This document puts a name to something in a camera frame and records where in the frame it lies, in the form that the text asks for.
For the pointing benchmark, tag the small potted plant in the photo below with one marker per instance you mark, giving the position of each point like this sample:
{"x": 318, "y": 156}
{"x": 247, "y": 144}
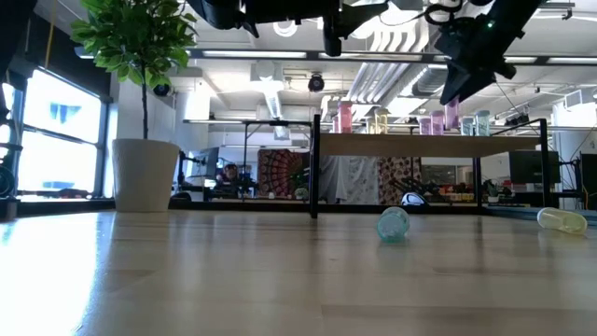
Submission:
{"x": 301, "y": 193}

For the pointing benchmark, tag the silver ventilation duct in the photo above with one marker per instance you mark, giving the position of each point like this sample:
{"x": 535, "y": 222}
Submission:
{"x": 426, "y": 81}

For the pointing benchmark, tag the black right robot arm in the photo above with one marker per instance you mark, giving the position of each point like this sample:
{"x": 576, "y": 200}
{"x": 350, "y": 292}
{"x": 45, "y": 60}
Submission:
{"x": 513, "y": 14}

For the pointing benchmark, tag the round black ceiling camera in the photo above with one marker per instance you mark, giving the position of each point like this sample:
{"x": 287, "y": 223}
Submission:
{"x": 316, "y": 83}

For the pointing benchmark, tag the black base block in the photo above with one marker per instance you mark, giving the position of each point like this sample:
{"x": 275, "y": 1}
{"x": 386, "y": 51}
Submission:
{"x": 8, "y": 210}

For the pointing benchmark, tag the wooden shelf board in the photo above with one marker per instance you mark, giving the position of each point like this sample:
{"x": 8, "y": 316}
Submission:
{"x": 420, "y": 145}

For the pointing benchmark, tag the white ceiling air duct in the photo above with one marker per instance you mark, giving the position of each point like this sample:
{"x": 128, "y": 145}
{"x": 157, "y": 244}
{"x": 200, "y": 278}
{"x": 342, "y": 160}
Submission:
{"x": 268, "y": 74}

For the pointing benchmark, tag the person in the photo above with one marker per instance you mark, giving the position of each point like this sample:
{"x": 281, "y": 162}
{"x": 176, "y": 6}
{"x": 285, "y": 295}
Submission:
{"x": 229, "y": 172}

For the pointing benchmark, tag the black monitor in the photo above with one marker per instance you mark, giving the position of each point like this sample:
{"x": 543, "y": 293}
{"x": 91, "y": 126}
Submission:
{"x": 534, "y": 166}
{"x": 590, "y": 177}

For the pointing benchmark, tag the computer monitor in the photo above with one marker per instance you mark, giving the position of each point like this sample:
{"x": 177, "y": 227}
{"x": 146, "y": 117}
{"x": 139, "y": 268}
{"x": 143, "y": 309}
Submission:
{"x": 209, "y": 161}

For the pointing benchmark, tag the green leafy potted plant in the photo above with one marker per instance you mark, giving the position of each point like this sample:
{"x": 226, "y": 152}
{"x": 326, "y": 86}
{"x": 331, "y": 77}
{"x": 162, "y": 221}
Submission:
{"x": 135, "y": 37}

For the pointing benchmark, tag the large bright window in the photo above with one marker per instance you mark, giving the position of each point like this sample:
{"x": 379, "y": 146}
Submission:
{"x": 60, "y": 140}

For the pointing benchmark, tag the yellow medicine bottle white cap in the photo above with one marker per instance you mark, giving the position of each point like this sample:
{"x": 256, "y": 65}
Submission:
{"x": 381, "y": 121}
{"x": 562, "y": 220}
{"x": 370, "y": 126}

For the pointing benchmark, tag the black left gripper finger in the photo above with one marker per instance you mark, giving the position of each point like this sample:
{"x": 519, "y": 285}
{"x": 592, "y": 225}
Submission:
{"x": 359, "y": 16}
{"x": 333, "y": 35}

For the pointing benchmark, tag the beige plant pot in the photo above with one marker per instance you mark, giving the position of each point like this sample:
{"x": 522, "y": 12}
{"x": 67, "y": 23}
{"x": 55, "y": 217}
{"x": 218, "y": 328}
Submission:
{"x": 144, "y": 177}

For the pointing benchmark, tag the black dome fixture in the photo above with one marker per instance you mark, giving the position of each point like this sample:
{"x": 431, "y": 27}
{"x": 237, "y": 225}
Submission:
{"x": 162, "y": 89}

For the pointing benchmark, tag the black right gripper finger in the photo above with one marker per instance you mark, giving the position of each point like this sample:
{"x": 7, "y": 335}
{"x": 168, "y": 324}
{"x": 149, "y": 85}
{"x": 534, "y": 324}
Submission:
{"x": 453, "y": 81}
{"x": 478, "y": 81}

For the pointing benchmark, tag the white air conditioner unit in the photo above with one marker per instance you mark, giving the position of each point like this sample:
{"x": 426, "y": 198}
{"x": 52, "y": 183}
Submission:
{"x": 578, "y": 112}

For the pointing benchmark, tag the black workstation frame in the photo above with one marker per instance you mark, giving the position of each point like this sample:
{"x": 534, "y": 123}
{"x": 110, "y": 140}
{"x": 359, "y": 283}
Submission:
{"x": 245, "y": 154}

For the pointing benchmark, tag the black overhead rig beam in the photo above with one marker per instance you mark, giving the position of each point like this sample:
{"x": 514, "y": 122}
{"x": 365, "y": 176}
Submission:
{"x": 542, "y": 60}

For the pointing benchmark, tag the white floral cloth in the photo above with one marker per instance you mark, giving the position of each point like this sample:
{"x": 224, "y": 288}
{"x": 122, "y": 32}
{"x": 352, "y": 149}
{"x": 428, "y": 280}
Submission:
{"x": 350, "y": 182}

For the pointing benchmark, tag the brown floral cloth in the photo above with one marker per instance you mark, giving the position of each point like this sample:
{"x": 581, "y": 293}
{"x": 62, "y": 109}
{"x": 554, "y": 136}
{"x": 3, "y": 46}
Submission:
{"x": 396, "y": 177}

